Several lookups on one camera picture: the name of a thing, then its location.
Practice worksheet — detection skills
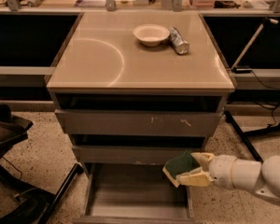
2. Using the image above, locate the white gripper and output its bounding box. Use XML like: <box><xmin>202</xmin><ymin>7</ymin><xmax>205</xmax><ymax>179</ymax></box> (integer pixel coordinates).
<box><xmin>176</xmin><ymin>152</ymin><xmax>237</xmax><ymax>189</ymax></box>

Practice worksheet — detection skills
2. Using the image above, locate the green and yellow sponge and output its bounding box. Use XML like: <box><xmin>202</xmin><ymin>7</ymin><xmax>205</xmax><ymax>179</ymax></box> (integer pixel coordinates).
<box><xmin>162</xmin><ymin>150</ymin><xmax>200</xmax><ymax>188</ymax></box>

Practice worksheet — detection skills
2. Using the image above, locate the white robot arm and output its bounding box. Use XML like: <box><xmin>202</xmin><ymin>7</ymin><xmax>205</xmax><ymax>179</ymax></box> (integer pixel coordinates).
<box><xmin>176</xmin><ymin>153</ymin><xmax>280</xmax><ymax>206</ymax></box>

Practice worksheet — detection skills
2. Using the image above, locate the grey open bottom drawer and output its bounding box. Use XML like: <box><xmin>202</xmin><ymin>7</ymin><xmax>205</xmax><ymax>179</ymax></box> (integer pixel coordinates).
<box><xmin>73</xmin><ymin>164</ymin><xmax>195</xmax><ymax>224</ymax></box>

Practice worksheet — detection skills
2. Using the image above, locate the grey drawer cabinet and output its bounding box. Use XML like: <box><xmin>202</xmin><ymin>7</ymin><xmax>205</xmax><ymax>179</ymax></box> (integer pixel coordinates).
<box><xmin>44</xmin><ymin>10</ymin><xmax>237</xmax><ymax>170</ymax></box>

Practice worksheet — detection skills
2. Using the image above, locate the grey middle drawer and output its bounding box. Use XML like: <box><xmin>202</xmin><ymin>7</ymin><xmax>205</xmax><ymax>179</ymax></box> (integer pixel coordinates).
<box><xmin>70</xmin><ymin>134</ymin><xmax>206</xmax><ymax>165</ymax></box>

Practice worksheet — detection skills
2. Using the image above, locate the grey top drawer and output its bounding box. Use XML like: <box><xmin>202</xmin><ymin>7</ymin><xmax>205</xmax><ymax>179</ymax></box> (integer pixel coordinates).
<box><xmin>55</xmin><ymin>94</ymin><xmax>222</xmax><ymax>136</ymax></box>

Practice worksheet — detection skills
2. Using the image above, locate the black stand right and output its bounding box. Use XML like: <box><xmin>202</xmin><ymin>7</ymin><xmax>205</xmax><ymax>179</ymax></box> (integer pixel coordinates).
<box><xmin>224</xmin><ymin>111</ymin><xmax>280</xmax><ymax>162</ymax></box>

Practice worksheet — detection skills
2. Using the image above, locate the white rod with black base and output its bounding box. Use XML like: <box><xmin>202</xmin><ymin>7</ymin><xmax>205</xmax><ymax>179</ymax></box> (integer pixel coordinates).
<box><xmin>231</xmin><ymin>17</ymin><xmax>279</xmax><ymax>73</ymax></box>

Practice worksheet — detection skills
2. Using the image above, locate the silver metal can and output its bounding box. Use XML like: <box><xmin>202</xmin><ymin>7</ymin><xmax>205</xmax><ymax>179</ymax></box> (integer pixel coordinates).
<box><xmin>169</xmin><ymin>27</ymin><xmax>189</xmax><ymax>55</ymax></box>

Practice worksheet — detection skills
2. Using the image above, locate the white bowl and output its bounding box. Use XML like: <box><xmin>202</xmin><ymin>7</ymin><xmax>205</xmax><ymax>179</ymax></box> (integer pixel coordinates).
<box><xmin>133</xmin><ymin>24</ymin><xmax>170</xmax><ymax>47</ymax></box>

